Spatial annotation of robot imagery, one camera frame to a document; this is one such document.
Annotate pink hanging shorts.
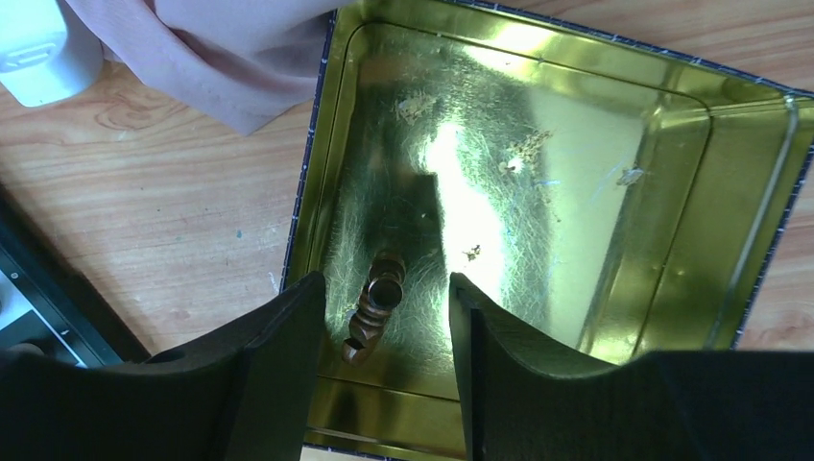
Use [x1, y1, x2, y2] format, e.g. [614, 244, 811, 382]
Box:
[69, 0, 344, 134]

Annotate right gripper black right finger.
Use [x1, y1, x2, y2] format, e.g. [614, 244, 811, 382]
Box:
[449, 273, 813, 460]

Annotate white clothes rack stand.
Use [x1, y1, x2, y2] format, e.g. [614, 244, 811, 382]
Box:
[1, 0, 104, 108]

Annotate black white chess board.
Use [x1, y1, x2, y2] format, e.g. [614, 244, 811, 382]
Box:
[1, 188, 150, 368]

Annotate yellow transparent piece tray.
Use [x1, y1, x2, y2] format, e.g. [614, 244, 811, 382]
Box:
[283, 1, 813, 460]

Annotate dark chess pieces in tray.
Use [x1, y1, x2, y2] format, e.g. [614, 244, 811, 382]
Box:
[342, 252, 406, 366]

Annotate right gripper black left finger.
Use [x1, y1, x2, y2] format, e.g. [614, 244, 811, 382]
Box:
[1, 272, 325, 460]

